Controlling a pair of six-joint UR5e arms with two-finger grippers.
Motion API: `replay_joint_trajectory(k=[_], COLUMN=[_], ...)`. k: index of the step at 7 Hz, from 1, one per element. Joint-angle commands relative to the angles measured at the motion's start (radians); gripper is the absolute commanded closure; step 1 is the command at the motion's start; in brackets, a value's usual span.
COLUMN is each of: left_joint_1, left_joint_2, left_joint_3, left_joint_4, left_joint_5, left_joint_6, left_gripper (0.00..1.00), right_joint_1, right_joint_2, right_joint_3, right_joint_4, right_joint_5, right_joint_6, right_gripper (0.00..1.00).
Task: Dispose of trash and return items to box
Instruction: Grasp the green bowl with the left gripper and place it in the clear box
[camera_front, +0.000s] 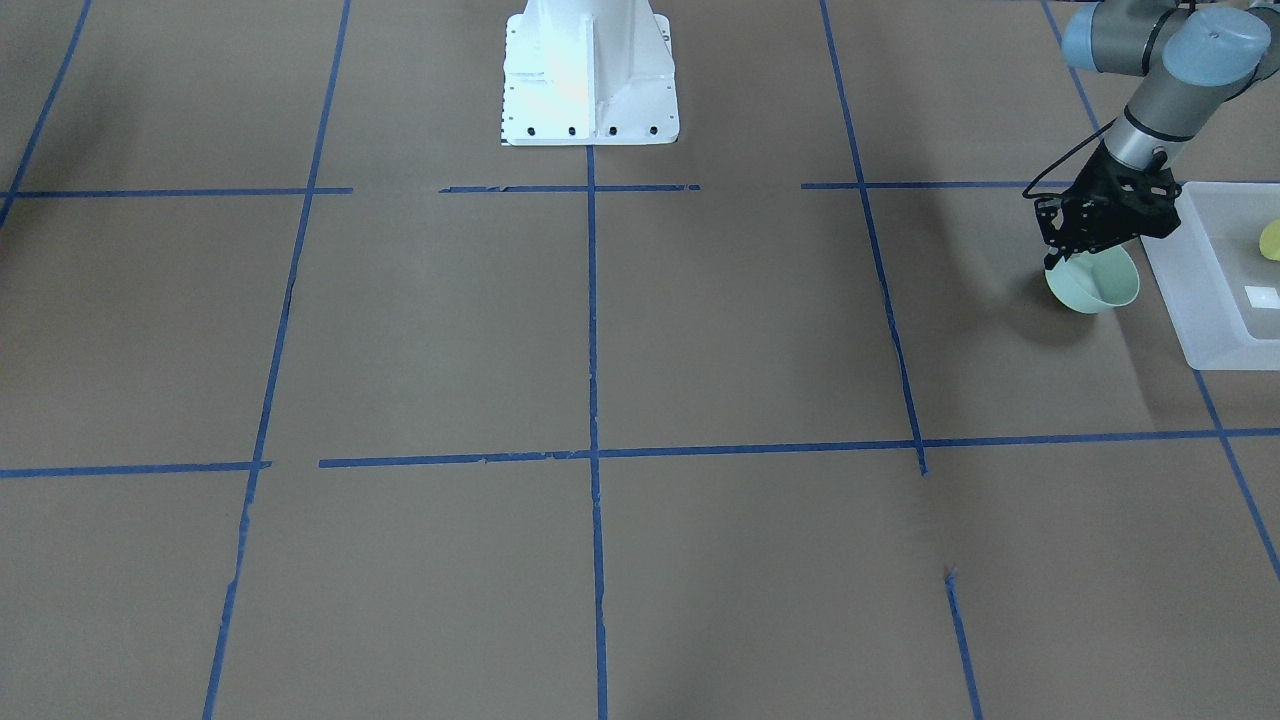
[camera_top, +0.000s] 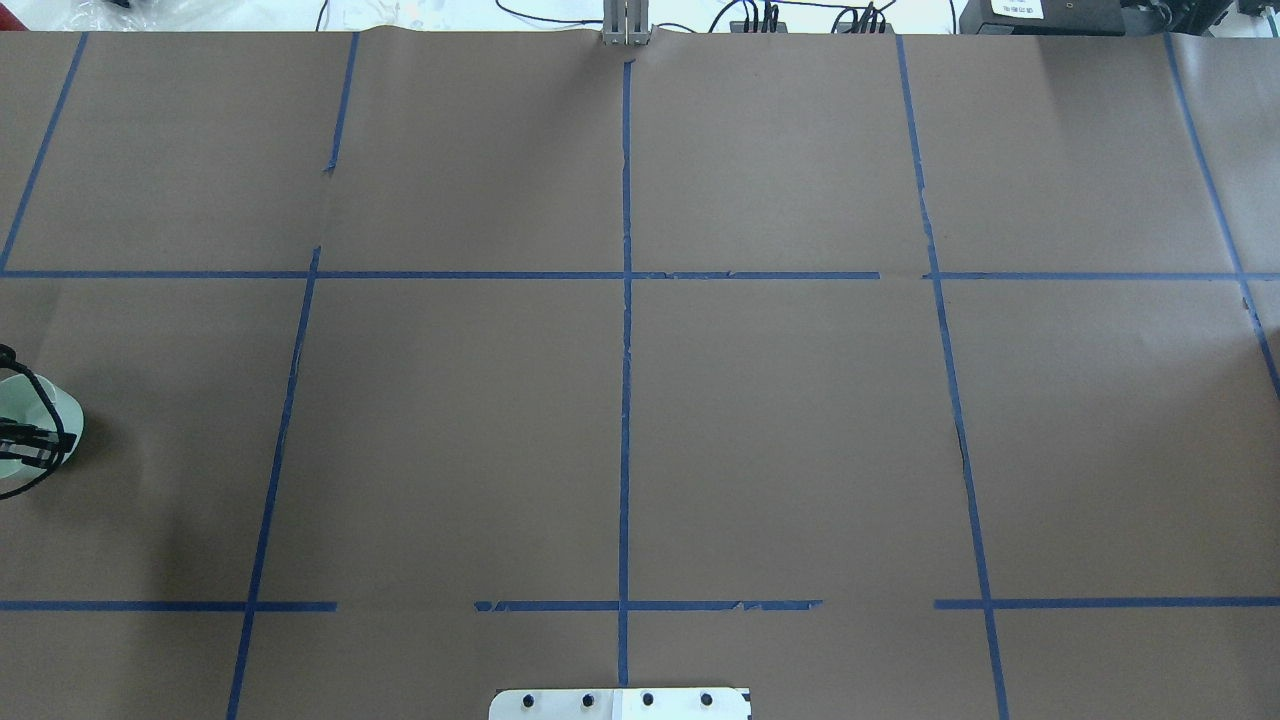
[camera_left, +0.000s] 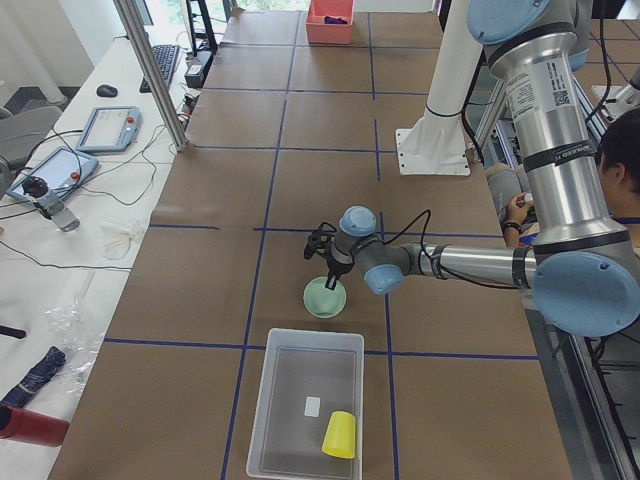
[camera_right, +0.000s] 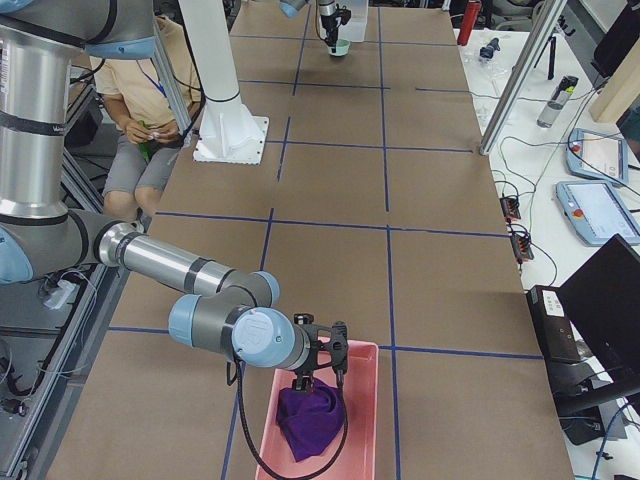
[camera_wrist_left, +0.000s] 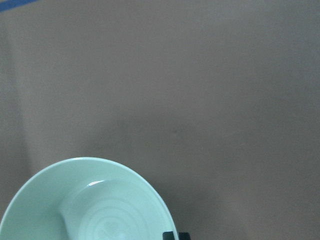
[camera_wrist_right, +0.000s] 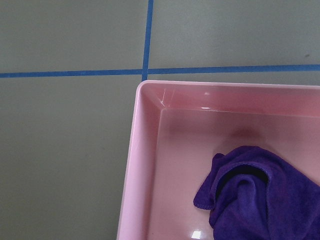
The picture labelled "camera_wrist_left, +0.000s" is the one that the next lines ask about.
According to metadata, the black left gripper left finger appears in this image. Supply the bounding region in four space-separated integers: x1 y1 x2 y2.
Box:
162 231 175 240

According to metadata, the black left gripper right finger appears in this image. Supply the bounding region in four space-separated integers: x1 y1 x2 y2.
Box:
178 232 191 240

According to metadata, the green ceramic bowl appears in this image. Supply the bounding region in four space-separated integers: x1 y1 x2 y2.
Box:
0 157 179 240

